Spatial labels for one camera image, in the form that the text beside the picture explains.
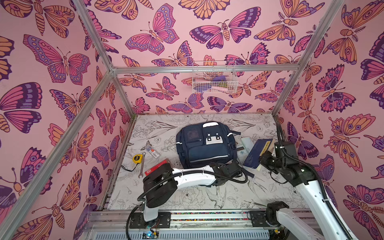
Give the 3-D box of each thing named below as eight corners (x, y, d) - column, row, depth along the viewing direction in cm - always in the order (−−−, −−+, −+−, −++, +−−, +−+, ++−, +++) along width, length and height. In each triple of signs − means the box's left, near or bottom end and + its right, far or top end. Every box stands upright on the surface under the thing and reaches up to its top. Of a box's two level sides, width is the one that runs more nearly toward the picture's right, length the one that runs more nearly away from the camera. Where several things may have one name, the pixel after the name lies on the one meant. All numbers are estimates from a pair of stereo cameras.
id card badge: (145, 149, 103) (144, 147, 101) (150, 145, 105) (149, 144, 103) (156, 158, 98) (155, 157, 96) (160, 155, 100) (160, 153, 98)
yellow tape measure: (132, 163, 96) (131, 161, 94) (135, 156, 100) (133, 154, 98) (142, 163, 96) (141, 161, 94) (144, 156, 100) (142, 154, 97)
